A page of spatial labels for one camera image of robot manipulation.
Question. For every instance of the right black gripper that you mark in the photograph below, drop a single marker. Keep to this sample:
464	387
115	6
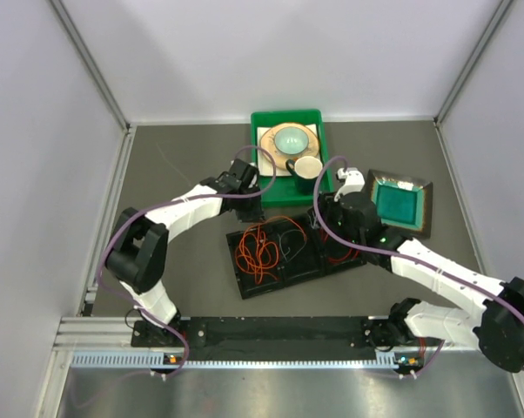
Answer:
328	205

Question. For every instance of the white square plate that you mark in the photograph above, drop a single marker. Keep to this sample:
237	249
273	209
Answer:
266	167

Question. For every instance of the green plastic bin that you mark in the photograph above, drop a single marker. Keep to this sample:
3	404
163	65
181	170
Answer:
283	192

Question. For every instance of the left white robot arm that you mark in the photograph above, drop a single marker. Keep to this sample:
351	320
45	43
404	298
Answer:
137	250

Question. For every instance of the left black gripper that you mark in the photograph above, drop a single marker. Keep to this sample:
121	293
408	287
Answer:
255	215

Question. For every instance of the round tan plate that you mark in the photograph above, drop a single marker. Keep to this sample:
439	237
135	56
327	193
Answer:
266	148

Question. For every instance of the grey slotted cable duct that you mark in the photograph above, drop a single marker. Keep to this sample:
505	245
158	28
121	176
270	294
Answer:
158	360

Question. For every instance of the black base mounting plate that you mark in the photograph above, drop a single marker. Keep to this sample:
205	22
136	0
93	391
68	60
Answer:
328	338

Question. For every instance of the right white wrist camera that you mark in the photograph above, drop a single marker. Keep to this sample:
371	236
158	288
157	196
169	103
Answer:
351	180

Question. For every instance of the black three-compartment tray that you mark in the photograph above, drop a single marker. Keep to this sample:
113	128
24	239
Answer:
283	252

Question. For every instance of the dark green mug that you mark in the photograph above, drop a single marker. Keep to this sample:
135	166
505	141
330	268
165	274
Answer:
304	171

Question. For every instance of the teal square glazed plate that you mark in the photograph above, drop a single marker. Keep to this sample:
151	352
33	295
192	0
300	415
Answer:
401	201

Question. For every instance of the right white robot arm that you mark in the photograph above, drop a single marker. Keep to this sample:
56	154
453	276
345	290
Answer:
487	313

